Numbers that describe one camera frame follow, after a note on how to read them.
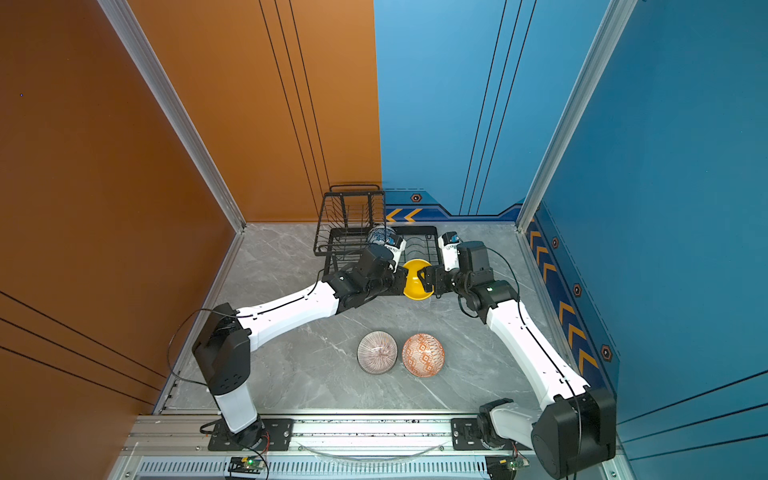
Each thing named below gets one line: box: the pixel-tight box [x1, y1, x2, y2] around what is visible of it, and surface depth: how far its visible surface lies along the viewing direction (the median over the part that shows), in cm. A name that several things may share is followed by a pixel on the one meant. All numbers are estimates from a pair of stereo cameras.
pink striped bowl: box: [356, 330, 399, 375], surface depth 84 cm
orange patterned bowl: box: [402, 333, 445, 378], surface depth 84 cm
